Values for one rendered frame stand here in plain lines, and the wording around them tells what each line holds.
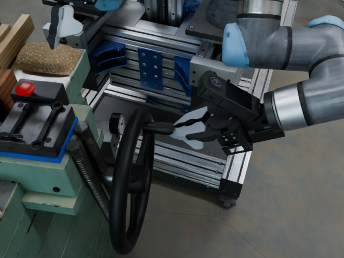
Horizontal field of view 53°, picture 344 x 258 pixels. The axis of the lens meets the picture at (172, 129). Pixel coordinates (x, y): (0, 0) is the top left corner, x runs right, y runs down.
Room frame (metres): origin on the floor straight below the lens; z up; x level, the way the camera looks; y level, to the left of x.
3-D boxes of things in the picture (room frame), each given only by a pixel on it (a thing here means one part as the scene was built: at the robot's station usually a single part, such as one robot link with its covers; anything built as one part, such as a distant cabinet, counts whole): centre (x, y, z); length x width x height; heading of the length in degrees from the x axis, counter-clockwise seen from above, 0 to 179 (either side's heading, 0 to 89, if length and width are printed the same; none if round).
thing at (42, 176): (0.37, 0.22, 0.91); 0.15 x 0.14 x 0.09; 171
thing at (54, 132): (0.37, 0.22, 0.99); 0.13 x 0.11 x 0.06; 171
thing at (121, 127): (0.64, 0.16, 0.65); 0.06 x 0.04 x 0.08; 171
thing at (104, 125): (0.65, 0.23, 0.58); 0.12 x 0.08 x 0.08; 81
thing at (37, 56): (0.63, 0.29, 0.92); 0.14 x 0.09 x 0.04; 81
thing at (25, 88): (0.41, 0.24, 1.02); 0.03 x 0.03 x 0.01
